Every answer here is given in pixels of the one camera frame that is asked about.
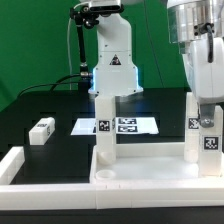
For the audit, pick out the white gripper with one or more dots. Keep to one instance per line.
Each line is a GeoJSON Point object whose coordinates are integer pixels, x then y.
{"type": "Point", "coordinates": [206, 80]}

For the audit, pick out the white desk tabletop tray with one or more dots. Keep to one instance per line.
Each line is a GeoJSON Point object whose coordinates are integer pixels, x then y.
{"type": "Point", "coordinates": [158, 163]}

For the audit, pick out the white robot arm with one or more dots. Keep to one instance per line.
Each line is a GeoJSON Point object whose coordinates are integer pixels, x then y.
{"type": "Point", "coordinates": [197, 26]}

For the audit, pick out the fiducial marker base sheet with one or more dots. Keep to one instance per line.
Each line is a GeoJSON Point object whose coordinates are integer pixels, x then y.
{"type": "Point", "coordinates": [124, 125]}

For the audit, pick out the white U-shaped obstacle fence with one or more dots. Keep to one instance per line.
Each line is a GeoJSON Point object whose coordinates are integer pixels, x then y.
{"type": "Point", "coordinates": [94, 195]}

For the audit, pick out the black camera on mount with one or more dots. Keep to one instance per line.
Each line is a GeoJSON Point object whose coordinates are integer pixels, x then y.
{"type": "Point", "coordinates": [105, 6]}

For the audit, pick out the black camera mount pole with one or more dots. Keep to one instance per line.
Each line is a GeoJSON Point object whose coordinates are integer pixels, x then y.
{"type": "Point", "coordinates": [82, 46]}

